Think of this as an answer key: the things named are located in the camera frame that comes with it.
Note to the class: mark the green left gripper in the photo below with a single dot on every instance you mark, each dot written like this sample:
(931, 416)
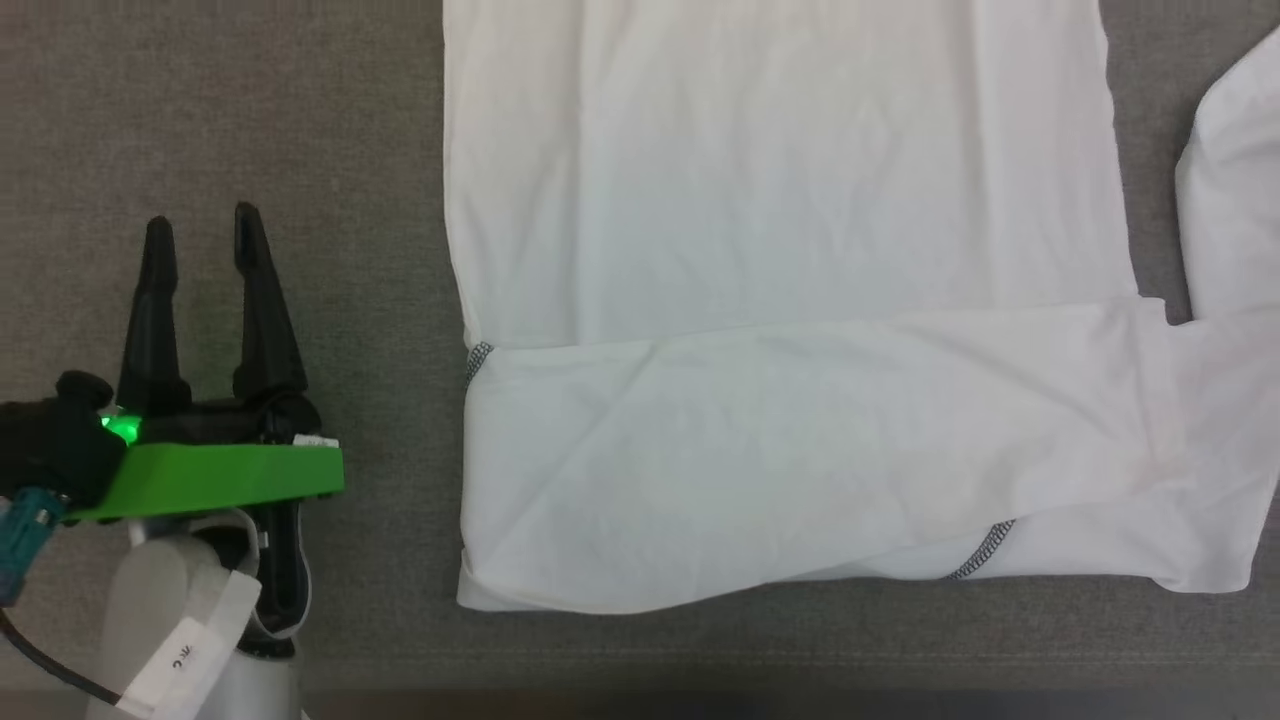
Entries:
(220, 480)

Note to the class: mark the white long-sleeve shirt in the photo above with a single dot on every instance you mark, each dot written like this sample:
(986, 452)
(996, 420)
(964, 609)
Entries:
(800, 300)

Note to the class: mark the grey fabric sofa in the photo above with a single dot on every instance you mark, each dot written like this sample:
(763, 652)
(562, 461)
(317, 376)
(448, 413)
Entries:
(250, 120)

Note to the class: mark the white paper label tag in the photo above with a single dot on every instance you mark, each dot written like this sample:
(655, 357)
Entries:
(185, 650)

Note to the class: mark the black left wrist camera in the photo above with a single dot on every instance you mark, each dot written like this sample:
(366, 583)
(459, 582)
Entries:
(55, 445)

